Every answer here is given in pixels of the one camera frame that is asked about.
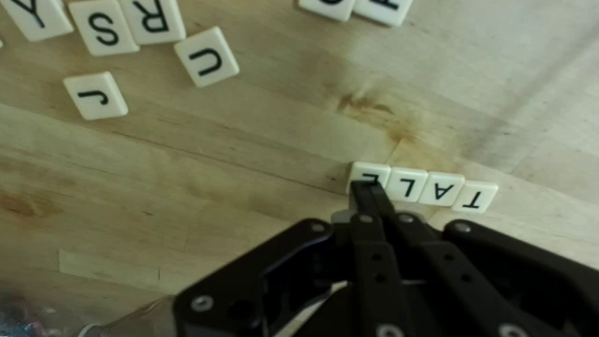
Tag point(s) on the cream letter tile T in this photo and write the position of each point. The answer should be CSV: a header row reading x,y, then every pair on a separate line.
x,y
475,197

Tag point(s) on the cream letter tile R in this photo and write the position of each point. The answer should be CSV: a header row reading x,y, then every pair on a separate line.
x,y
152,19

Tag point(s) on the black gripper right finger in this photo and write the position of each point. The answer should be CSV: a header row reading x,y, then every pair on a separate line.
x,y
498,287

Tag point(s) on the cream letter tile H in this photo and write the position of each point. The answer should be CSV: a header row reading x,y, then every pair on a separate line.
x,y
380,11

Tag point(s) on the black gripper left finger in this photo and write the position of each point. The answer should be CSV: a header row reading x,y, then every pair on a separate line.
x,y
281,281

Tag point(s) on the cream letter tile Y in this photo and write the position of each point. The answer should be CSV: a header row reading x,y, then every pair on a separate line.
x,y
37,15

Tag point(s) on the cream letter tile L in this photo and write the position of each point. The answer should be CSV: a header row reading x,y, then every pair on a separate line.
x,y
406,184

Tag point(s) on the cream letter tile A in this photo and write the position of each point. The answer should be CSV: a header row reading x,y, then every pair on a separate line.
x,y
440,189

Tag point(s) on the cream letter tile S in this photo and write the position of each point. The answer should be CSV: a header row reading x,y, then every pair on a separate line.
x,y
103,26

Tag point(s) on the cream letter tile U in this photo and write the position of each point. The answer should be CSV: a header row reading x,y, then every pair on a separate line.
x,y
206,56

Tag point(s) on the cream letter tile J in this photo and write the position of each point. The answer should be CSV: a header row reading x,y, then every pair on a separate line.
x,y
95,94

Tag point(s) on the cream letter tile O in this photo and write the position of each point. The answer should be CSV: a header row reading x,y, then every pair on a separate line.
x,y
324,8

